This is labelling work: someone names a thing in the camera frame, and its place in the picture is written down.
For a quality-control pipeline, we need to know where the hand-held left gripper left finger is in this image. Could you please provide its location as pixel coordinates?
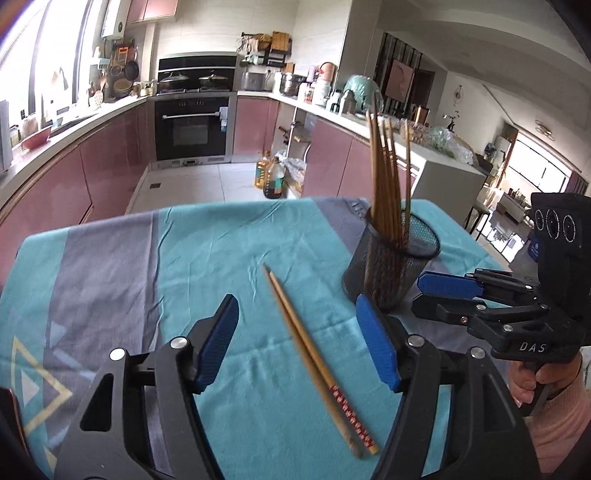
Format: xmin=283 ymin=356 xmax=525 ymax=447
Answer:
xmin=53 ymin=293 xmax=241 ymax=480

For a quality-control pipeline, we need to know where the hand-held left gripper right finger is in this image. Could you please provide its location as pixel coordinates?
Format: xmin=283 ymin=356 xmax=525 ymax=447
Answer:
xmin=355 ymin=294 xmax=543 ymax=480

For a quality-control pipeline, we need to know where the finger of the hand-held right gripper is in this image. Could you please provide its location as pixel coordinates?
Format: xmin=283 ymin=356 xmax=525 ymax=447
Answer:
xmin=411 ymin=293 xmax=551 ymax=326
xmin=417 ymin=269 xmax=541 ymax=305

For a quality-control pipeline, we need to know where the black mesh utensil holder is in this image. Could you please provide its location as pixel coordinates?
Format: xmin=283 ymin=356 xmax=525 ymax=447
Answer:
xmin=342 ymin=207 xmax=441 ymax=312

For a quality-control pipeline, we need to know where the wooden chopstick floral red handle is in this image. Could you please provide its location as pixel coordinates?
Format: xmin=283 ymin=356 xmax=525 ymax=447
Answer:
xmin=262 ymin=263 xmax=365 ymax=459
xmin=269 ymin=271 xmax=380 ymax=457

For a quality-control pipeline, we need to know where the bunch of wooden chopsticks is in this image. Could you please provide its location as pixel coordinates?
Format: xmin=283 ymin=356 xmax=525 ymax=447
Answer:
xmin=364 ymin=110 xmax=414 ymax=305

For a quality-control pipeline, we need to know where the person's right forearm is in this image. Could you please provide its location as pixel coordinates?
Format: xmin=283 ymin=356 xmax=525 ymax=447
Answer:
xmin=522 ymin=364 xmax=591 ymax=476

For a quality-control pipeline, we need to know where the person's right hand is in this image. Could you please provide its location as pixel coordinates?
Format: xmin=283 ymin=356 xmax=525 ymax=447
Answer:
xmin=508 ymin=355 xmax=583 ymax=408

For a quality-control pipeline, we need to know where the teal grey tablecloth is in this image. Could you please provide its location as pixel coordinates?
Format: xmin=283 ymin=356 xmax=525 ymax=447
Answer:
xmin=0 ymin=196 xmax=513 ymax=480

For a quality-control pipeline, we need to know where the white cabinet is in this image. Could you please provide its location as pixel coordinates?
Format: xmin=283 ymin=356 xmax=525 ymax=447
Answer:
xmin=410 ymin=159 xmax=489 ymax=232

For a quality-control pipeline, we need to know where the dark sauce bottle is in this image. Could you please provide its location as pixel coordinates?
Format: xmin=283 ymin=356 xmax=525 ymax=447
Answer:
xmin=264 ymin=157 xmax=287 ymax=200

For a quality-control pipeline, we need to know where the yellow oil bottle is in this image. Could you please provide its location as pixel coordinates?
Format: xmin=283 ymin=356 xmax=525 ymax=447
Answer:
xmin=254 ymin=150 xmax=274 ymax=190

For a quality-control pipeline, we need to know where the pink kitchen cabinet run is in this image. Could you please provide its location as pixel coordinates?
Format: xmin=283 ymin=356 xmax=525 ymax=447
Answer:
xmin=0 ymin=99 xmax=155 ymax=278
xmin=235 ymin=97 xmax=375 ymax=199

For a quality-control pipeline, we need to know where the clear plastic bag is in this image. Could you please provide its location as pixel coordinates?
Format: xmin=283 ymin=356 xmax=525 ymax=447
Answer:
xmin=281 ymin=157 xmax=308 ymax=195

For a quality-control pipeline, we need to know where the black built-in oven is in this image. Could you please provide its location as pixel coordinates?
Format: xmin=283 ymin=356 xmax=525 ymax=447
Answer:
xmin=154 ymin=97 xmax=230 ymax=162

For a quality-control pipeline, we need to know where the pale green container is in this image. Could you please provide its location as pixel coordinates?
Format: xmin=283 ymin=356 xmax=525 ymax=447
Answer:
xmin=347 ymin=75 xmax=384 ymax=114

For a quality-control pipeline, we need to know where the steel stock pot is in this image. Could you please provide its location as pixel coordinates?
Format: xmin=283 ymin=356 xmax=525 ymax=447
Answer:
xmin=277 ymin=71 xmax=306 ymax=97

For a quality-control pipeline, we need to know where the black lidded wok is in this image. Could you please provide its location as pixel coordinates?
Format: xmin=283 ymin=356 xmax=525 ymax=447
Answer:
xmin=159 ymin=71 xmax=190 ymax=90

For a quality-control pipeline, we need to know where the silver metal canister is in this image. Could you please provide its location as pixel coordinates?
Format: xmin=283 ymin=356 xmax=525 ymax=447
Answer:
xmin=240 ymin=69 xmax=269 ymax=92

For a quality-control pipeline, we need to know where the red bowl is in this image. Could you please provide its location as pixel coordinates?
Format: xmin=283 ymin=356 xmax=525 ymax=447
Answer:
xmin=21 ymin=124 xmax=52 ymax=151

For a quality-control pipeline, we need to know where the black range hood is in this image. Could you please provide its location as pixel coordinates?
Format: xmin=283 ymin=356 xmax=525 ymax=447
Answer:
xmin=158 ymin=53 xmax=238 ymax=93

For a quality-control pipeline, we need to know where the kitchen window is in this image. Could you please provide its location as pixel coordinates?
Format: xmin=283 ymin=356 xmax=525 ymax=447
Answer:
xmin=0 ymin=0 xmax=93 ymax=134

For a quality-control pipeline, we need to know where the white water heater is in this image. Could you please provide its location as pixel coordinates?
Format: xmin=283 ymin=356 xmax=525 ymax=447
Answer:
xmin=100 ymin=0 xmax=126 ymax=38

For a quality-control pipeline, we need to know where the framed wall painting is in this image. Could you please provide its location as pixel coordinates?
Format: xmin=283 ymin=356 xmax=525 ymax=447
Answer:
xmin=385 ymin=59 xmax=416 ymax=103

